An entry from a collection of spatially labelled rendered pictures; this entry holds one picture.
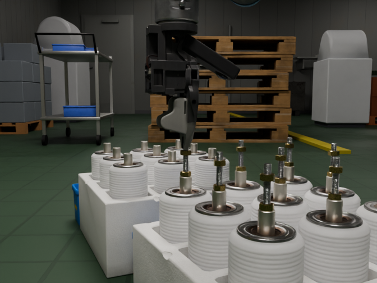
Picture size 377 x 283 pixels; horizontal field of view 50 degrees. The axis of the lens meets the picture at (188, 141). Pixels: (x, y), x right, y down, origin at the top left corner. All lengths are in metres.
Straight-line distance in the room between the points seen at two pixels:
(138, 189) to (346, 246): 0.56
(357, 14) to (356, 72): 4.64
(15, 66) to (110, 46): 4.78
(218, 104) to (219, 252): 3.08
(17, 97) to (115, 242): 3.87
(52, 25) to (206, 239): 6.18
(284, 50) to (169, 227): 3.14
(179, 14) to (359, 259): 0.45
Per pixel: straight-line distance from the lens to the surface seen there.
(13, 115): 4.77
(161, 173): 1.02
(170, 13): 0.69
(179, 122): 0.69
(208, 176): 1.07
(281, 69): 3.72
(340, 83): 5.60
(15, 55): 5.13
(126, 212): 0.97
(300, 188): 0.82
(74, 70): 6.43
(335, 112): 5.58
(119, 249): 0.99
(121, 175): 0.98
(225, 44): 3.65
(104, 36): 9.36
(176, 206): 0.69
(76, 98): 6.42
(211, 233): 0.60
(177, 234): 0.71
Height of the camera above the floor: 0.43
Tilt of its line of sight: 7 degrees down
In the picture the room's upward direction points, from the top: straight up
